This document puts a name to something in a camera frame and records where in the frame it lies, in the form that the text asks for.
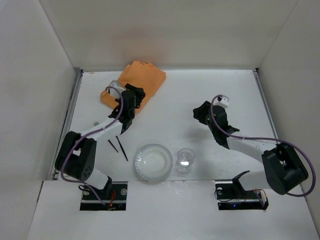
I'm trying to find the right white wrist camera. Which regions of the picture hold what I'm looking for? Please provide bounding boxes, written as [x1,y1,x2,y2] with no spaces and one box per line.
[217,95,230,109]

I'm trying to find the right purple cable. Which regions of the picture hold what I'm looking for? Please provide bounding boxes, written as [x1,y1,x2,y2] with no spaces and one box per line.
[210,94,316,198]

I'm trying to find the left aluminium table rail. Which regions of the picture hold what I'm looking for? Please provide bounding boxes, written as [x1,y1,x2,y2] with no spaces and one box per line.
[49,67,83,181]

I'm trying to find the aluminium table rail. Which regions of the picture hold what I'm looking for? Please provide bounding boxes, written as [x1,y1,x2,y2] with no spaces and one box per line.
[252,68,317,199]
[49,67,83,181]

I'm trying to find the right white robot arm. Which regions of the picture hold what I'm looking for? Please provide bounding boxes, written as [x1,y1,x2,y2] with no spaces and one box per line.
[192,95,309,195]

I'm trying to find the purple cable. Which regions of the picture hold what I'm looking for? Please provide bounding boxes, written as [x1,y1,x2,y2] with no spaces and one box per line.
[60,86,130,206]
[210,94,316,198]

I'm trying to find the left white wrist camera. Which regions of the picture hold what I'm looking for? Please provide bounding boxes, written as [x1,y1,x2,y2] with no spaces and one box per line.
[106,80,126,99]

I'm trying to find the right aluminium table rail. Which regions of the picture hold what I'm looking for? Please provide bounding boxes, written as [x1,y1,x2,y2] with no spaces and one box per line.
[252,68,317,199]

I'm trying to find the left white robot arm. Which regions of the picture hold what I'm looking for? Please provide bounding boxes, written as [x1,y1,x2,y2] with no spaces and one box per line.
[54,81,146,201]

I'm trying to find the black plastic fork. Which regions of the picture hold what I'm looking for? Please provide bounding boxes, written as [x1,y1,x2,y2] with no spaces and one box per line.
[93,121,119,153]

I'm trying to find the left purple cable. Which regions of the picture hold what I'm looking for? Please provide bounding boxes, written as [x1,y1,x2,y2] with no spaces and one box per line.
[60,86,130,206]

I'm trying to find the clear plastic cup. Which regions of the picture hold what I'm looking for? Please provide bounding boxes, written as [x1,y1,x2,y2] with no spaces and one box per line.
[176,148,196,174]

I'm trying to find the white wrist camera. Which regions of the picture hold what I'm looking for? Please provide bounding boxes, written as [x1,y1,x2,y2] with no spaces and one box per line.
[217,95,230,109]
[106,80,126,99]

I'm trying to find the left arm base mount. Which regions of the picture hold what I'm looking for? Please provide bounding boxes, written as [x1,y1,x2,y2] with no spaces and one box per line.
[78,181,128,211]

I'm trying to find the clear plastic plate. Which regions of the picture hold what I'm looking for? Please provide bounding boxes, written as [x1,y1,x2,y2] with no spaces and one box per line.
[134,144,173,182]

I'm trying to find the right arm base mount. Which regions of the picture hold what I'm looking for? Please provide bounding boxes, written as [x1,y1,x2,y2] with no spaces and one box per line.
[214,180,269,211]

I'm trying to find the black plastic knife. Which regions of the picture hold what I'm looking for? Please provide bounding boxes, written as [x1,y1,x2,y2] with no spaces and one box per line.
[116,136,129,162]

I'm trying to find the orange cloth napkin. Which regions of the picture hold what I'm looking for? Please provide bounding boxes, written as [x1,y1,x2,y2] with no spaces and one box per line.
[100,60,166,114]

